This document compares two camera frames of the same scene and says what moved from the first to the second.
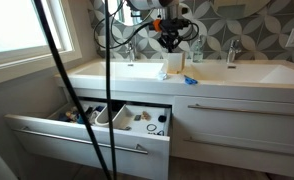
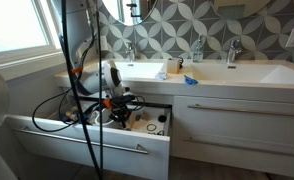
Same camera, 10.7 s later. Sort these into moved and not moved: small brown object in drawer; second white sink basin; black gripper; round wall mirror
Moved: black gripper
Not moved: second white sink basin; small brown object in drawer; round wall mirror
